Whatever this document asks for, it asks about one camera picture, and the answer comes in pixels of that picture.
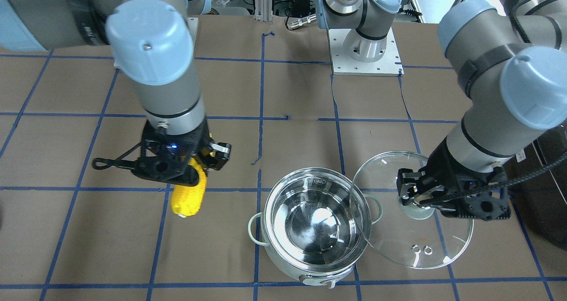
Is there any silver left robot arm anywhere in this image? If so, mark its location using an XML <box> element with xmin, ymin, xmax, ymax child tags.
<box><xmin>396</xmin><ymin>0</ymin><xmax>566</xmax><ymax>221</ymax></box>

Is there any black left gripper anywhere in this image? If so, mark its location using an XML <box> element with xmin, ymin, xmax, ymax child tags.
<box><xmin>396</xmin><ymin>140</ymin><xmax>511</xmax><ymax>222</ymax></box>

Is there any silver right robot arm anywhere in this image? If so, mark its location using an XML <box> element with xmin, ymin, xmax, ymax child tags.
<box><xmin>1</xmin><ymin>0</ymin><xmax>231</xmax><ymax>187</ymax></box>

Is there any yellow toy corn cob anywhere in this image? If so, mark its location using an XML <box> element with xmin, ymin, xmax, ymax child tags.
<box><xmin>170</xmin><ymin>158</ymin><xmax>207</xmax><ymax>218</ymax></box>

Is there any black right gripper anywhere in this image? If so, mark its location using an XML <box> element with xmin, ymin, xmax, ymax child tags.
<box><xmin>132</xmin><ymin>120</ymin><xmax>232</xmax><ymax>186</ymax></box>

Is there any glass pot lid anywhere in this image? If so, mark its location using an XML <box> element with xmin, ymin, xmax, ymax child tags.
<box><xmin>349</xmin><ymin>151</ymin><xmax>474</xmax><ymax>269</ymax></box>

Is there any pale green cooking pot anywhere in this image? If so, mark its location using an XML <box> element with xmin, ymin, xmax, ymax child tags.
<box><xmin>247</xmin><ymin>167</ymin><xmax>383</xmax><ymax>289</ymax></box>

